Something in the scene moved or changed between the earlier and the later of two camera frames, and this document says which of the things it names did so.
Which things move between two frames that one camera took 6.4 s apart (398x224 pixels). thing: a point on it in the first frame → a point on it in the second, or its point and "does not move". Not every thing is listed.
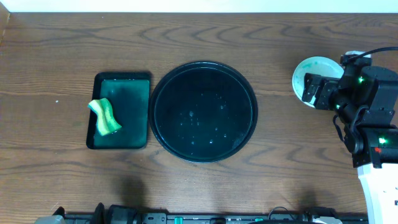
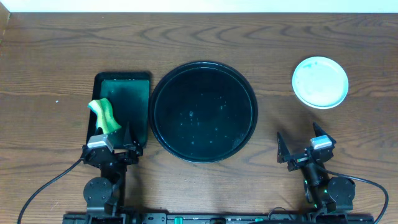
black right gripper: x=331 y=87 → x=285 y=155
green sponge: x=107 y=122 does not move
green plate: x=316 y=65 does not move
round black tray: x=203 y=112 does not move
